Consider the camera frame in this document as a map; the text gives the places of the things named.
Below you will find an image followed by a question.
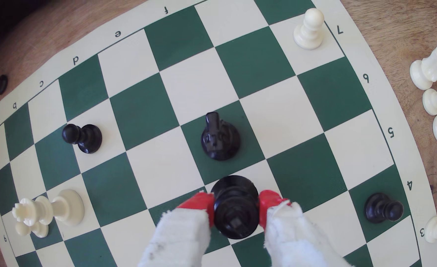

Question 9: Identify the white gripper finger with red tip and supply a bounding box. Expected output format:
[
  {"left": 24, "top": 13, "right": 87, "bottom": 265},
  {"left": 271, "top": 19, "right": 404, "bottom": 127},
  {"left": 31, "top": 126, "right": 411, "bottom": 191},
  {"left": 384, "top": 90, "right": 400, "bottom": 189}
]
[
  {"left": 137, "top": 191, "right": 216, "bottom": 267},
  {"left": 258, "top": 190, "right": 356, "bottom": 267}
]

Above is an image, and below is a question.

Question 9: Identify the black king chess piece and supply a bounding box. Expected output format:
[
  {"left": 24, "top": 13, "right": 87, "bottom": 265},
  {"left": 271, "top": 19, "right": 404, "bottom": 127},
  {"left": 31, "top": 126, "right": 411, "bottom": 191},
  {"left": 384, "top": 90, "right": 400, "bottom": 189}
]
[{"left": 210, "top": 175, "right": 261, "bottom": 240}]

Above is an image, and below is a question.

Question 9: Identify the black knight chess piece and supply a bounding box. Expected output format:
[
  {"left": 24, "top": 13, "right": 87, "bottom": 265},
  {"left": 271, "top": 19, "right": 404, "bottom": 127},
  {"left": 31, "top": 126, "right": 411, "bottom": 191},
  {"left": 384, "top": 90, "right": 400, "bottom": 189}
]
[{"left": 201, "top": 111, "right": 241, "bottom": 161}]

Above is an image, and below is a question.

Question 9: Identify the white queen chess piece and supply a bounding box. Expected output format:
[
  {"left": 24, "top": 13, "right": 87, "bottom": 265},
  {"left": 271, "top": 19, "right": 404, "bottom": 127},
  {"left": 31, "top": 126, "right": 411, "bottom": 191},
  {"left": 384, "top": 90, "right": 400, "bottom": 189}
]
[{"left": 12, "top": 189, "right": 85, "bottom": 227}]

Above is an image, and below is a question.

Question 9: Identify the green white chess board mat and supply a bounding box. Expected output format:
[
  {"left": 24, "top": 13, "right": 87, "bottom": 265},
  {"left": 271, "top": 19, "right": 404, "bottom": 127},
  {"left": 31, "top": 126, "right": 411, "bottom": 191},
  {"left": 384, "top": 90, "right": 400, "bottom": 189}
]
[{"left": 0, "top": 0, "right": 437, "bottom": 267}]

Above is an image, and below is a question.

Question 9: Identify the white knight chess piece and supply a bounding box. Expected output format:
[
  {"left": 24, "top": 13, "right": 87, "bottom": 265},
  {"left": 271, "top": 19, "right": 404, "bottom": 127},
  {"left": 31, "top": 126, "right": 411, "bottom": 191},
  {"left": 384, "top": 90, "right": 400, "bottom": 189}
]
[{"left": 410, "top": 46, "right": 437, "bottom": 91}]

